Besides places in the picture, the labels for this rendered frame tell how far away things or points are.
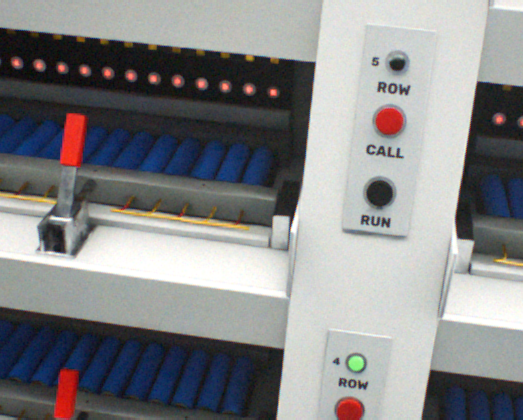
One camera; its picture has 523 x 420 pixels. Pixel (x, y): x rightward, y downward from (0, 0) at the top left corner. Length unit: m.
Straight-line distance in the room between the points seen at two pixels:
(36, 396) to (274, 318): 0.24
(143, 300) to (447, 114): 0.23
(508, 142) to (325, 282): 0.23
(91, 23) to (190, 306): 0.19
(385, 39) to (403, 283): 0.15
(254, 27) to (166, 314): 0.19
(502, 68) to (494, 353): 0.18
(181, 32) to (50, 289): 0.19
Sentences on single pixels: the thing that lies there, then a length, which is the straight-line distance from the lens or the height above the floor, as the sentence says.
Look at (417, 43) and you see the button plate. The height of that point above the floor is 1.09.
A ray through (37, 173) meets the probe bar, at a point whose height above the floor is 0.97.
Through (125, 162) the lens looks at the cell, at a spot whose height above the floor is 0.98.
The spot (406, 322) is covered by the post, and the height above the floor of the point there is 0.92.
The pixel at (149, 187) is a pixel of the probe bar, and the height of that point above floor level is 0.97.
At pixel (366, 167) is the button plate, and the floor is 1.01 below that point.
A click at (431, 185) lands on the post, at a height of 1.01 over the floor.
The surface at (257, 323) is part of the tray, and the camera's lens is 0.46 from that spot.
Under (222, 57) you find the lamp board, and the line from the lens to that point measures 0.59.
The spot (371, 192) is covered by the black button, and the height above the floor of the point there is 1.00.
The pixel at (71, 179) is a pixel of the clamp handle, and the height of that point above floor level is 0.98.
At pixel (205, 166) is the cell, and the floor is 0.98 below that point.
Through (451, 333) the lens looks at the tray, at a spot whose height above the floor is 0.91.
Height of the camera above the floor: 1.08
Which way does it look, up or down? 13 degrees down
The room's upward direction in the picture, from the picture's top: 6 degrees clockwise
